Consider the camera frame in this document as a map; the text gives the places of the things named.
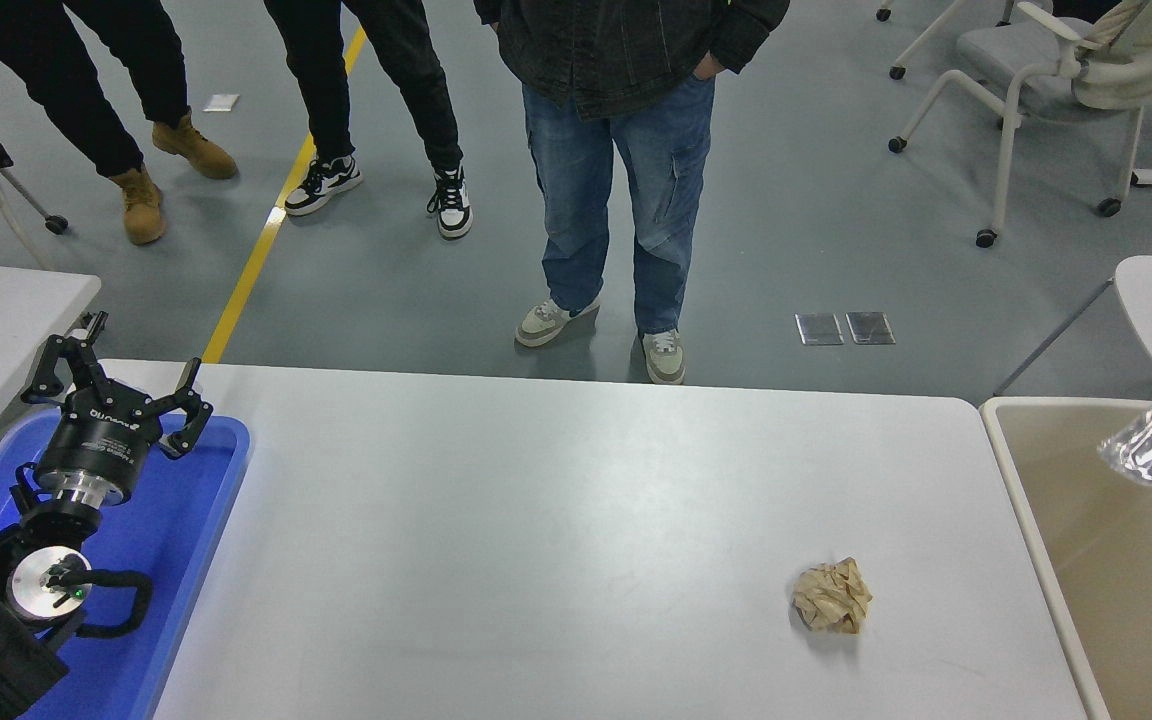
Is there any large pale plastic bin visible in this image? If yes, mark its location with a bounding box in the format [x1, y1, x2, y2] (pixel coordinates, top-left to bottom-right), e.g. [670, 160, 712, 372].
[979, 396, 1152, 720]

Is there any tan paper ball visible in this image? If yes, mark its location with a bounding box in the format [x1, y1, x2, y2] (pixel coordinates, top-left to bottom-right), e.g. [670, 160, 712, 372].
[791, 557, 874, 635]

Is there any person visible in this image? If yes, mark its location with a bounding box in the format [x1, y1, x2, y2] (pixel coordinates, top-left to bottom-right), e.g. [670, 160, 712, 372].
[474, 0, 793, 386]
[0, 0, 239, 246]
[262, 0, 475, 240]

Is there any blue plastic tray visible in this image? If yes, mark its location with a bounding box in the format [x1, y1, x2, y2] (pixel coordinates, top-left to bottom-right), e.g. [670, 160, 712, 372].
[0, 410, 252, 720]

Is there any white wheeled chair leg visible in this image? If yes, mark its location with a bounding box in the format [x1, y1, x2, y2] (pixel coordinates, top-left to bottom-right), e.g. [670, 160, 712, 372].
[876, 0, 1022, 81]

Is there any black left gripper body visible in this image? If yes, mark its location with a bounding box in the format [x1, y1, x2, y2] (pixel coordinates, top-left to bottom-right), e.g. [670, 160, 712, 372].
[34, 390, 165, 493]

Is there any white frame grey seat chair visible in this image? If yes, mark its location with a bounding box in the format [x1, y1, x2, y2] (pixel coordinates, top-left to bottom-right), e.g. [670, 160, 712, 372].
[886, 0, 1152, 249]

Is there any silver floor socket plate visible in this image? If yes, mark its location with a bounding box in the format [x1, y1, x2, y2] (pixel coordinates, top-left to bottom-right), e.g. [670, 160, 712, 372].
[846, 312, 895, 346]
[796, 313, 845, 347]

